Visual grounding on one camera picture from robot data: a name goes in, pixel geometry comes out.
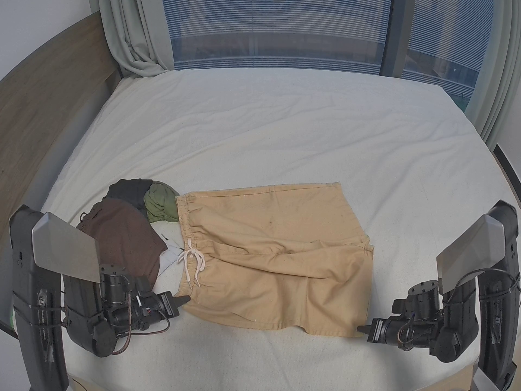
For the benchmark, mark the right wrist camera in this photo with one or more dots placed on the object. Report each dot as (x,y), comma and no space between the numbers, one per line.
(401,306)

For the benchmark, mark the dark grey garment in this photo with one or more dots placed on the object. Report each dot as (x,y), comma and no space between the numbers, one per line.
(128,194)

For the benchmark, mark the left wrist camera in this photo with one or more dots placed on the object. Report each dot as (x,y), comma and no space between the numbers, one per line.
(143,285)

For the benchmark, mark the green garment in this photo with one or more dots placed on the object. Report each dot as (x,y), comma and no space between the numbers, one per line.
(163,204)

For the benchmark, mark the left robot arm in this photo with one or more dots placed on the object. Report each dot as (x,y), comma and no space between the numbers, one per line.
(61,247)

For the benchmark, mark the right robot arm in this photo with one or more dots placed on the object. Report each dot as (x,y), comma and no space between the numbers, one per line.
(472,251)

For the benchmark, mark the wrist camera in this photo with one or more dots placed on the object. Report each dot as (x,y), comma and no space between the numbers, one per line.
(401,306)
(143,285)

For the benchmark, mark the grey-green curtain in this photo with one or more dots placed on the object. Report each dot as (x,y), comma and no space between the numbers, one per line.
(498,75)
(130,22)

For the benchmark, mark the tan shorts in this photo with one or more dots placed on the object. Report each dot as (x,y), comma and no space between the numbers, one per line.
(276,259)

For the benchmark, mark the white garment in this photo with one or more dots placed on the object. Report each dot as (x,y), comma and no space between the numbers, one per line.
(169,259)

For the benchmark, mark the window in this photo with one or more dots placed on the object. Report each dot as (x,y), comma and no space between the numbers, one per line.
(285,22)

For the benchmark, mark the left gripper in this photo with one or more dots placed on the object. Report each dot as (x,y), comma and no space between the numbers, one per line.
(163,306)

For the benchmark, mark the brown garment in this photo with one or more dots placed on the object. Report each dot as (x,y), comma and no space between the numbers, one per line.
(122,238)

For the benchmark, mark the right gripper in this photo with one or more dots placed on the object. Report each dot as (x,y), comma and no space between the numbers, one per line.
(386,331)

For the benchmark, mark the bed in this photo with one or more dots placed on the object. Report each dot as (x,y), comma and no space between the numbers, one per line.
(285,137)

